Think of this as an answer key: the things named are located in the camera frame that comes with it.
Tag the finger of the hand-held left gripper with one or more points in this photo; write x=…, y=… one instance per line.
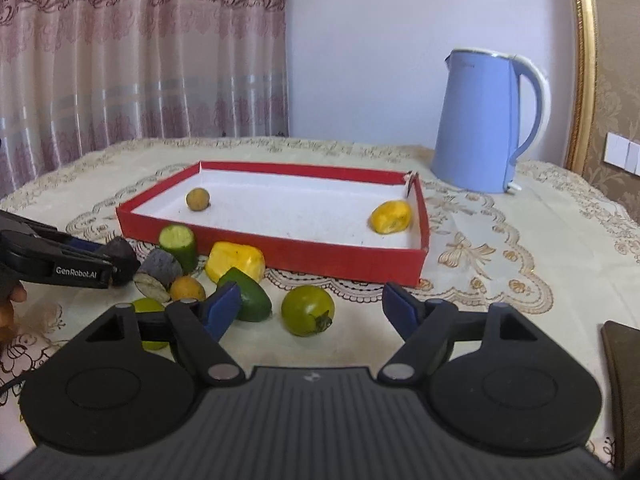
x=82, y=246

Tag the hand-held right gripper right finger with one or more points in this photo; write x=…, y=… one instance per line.
x=400, y=310

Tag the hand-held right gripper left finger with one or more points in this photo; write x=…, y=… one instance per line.
x=222, y=310

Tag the small cucumber piece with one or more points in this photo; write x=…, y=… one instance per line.
x=255, y=301

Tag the eggplant piece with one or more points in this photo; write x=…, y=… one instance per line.
x=160, y=267
x=122, y=256

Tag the green tomato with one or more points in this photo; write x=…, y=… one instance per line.
x=302, y=311
x=147, y=305

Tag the red cardboard tray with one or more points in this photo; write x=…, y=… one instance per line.
x=300, y=256

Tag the person's left hand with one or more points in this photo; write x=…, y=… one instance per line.
x=6, y=312

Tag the small orange kumquat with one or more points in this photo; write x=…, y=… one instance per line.
x=187, y=290

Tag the large yellow pepper piece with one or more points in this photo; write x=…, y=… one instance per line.
x=232, y=261

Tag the small yellow pepper piece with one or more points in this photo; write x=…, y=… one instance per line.
x=390, y=217

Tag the brown longan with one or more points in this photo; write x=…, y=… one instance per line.
x=198, y=199

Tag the pink patterned curtain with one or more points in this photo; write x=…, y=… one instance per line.
x=125, y=60

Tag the blue electric kettle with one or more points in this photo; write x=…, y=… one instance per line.
x=475, y=125

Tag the dark brown chair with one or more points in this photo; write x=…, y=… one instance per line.
x=625, y=385

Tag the white wall switch panel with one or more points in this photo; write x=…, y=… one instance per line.
x=620, y=152

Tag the gold wall moulding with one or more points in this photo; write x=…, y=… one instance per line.
x=585, y=60

